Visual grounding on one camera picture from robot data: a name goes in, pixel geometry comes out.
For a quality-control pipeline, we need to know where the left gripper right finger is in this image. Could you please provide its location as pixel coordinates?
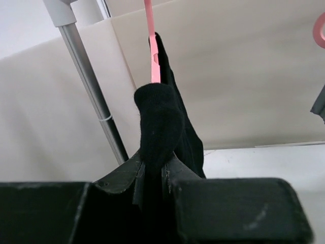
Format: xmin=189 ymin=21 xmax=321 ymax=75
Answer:
xmin=161 ymin=158 xmax=313 ymax=243

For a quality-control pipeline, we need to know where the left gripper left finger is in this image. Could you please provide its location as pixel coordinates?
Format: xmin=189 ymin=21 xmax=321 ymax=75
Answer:
xmin=1 ymin=155 xmax=142 ymax=243

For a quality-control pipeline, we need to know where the black t shirt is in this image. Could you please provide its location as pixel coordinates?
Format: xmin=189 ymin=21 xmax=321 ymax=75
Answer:
xmin=133 ymin=32 xmax=207 ymax=179

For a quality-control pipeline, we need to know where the grey t shirt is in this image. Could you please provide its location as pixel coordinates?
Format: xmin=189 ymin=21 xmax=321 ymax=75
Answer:
xmin=310 ymin=86 xmax=325 ymax=122

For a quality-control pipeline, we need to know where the pink hanger with grey shirt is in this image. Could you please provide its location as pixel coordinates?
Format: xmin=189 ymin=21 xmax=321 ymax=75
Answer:
xmin=312 ymin=12 xmax=325 ymax=48

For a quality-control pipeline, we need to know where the metal clothes rack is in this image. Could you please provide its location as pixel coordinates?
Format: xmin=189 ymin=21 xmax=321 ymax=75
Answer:
xmin=44 ymin=0 xmax=129 ymax=165

